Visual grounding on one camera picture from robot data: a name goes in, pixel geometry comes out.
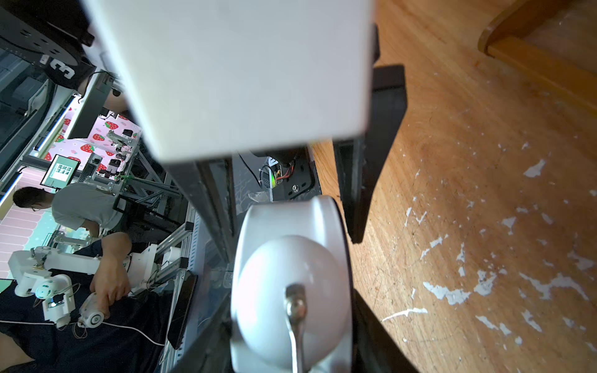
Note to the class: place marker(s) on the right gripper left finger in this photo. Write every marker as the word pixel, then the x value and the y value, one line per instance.
pixel 211 350

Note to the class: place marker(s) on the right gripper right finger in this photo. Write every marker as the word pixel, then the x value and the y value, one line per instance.
pixel 374 350

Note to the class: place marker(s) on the white twin-bell clock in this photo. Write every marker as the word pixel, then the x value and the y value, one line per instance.
pixel 291 302

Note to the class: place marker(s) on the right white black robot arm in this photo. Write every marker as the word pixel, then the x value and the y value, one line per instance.
pixel 207 79

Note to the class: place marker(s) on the wooden two-tier shelf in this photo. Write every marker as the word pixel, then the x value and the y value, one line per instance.
pixel 552 42

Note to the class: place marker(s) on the person in grey shirt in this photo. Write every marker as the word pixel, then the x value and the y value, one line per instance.
pixel 78 205

